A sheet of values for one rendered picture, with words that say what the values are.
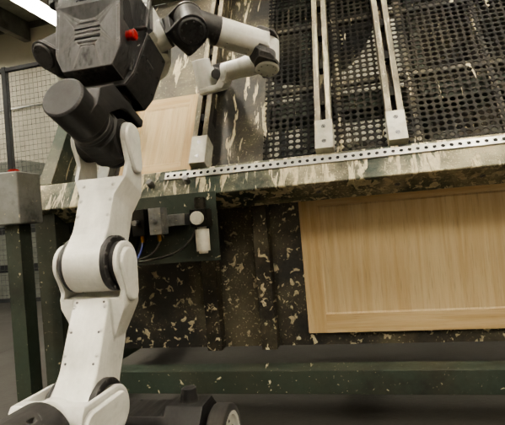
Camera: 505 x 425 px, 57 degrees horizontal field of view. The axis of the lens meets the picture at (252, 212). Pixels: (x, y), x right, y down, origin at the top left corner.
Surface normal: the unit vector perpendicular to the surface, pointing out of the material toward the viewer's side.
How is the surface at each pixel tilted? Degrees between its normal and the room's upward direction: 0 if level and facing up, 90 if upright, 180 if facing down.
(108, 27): 82
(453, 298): 90
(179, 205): 90
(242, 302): 90
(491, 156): 59
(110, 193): 64
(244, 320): 90
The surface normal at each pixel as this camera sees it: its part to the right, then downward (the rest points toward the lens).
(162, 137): -0.24, -0.51
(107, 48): -0.25, -0.14
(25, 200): 0.97, -0.08
